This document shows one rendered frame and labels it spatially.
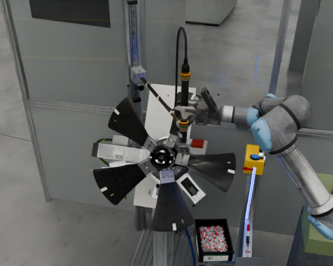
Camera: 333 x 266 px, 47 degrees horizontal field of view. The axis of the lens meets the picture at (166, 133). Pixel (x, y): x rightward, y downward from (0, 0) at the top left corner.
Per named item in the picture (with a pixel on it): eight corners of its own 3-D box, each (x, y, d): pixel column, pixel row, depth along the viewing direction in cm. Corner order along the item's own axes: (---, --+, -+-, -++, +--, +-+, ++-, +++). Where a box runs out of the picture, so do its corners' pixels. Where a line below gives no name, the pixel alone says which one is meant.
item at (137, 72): (130, 78, 232) (129, 65, 227) (141, 77, 234) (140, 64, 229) (136, 86, 224) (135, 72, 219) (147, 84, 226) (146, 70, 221)
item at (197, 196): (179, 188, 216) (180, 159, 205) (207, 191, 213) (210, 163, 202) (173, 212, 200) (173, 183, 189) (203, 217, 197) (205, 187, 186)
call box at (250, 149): (244, 158, 226) (246, 143, 220) (261, 160, 224) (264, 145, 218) (243, 174, 213) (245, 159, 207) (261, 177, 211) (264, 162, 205)
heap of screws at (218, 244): (196, 229, 198) (196, 224, 196) (223, 229, 199) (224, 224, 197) (200, 259, 183) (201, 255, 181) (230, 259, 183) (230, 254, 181)
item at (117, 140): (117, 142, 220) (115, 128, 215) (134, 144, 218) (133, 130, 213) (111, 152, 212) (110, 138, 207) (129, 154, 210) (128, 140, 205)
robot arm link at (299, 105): (313, 85, 133) (265, 88, 182) (287, 103, 133) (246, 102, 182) (330, 112, 134) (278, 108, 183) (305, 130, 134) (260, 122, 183)
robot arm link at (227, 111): (232, 111, 164) (233, 102, 171) (221, 110, 165) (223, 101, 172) (230, 126, 168) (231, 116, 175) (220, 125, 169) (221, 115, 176)
